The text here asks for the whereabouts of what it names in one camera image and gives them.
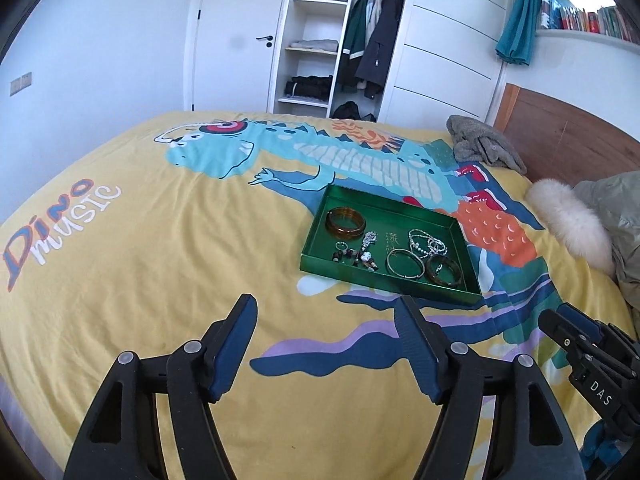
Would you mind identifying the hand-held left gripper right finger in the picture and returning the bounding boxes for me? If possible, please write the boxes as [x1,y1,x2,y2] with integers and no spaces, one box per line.
[394,295,586,480]

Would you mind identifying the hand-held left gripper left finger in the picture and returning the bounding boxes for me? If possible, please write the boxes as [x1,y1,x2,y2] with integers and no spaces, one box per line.
[64,294,259,480]

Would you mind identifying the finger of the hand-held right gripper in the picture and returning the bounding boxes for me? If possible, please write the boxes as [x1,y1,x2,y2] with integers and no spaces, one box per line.
[557,304,640,383]
[539,309,640,431]

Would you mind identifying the dark brown bangle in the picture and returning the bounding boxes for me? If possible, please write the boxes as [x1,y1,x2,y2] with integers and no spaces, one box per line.
[425,255,462,288]

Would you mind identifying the plain silver bangle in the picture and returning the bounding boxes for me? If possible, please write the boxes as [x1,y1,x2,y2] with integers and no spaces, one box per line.
[386,250,425,278]

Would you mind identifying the brown beaded bracelet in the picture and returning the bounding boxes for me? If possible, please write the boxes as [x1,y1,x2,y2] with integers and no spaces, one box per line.
[330,247,382,272]

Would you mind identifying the green jewelry tray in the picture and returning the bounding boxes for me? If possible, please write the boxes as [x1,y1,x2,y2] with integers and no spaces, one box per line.
[299,183,485,308]

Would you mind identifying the orange amber bangle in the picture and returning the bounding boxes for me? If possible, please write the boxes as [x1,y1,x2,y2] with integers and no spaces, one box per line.
[326,207,367,239]

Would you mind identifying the person's right hand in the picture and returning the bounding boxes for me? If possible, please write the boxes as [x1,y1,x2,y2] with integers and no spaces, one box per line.
[580,422,626,468]

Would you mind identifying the yellow dinosaur printed duvet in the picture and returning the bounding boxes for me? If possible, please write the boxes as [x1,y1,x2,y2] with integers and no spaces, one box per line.
[0,110,636,480]

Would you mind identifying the white fur collar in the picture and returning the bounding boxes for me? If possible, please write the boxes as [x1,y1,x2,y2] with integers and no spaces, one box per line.
[525,177,617,276]

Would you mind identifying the grey puffer jacket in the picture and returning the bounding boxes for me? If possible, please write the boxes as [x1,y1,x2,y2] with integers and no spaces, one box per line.
[572,170,640,311]

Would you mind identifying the wooden headboard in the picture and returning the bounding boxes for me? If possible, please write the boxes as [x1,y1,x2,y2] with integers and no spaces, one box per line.
[492,82,640,186]

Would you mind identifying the grey crumpled cloth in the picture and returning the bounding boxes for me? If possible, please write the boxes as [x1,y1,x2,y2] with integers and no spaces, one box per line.
[446,115,527,175]

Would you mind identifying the black bag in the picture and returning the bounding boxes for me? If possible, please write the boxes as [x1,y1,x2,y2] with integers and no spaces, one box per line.
[332,101,377,122]

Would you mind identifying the folded black clothes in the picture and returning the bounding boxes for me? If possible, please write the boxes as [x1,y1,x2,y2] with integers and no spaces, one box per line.
[285,75,333,100]

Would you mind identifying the dark hanging coat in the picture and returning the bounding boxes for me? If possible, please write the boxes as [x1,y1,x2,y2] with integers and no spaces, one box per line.
[355,0,405,98]

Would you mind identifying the folded light grey clothes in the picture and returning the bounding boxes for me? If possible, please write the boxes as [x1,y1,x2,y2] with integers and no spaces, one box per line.
[291,39,340,54]

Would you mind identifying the white wardrobe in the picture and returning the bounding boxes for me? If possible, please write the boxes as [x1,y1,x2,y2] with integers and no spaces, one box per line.
[267,0,518,126]

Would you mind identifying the green and white hanging jacket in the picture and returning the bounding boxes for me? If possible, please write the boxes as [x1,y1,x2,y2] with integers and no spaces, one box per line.
[340,0,381,93]

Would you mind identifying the row of books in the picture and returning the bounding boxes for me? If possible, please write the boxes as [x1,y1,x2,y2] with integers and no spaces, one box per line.
[540,0,640,43]

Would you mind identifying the white door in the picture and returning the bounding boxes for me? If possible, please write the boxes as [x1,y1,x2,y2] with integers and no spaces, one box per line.
[187,0,293,113]

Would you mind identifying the teal curtain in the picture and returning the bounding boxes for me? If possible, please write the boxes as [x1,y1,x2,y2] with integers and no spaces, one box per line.
[495,0,551,66]

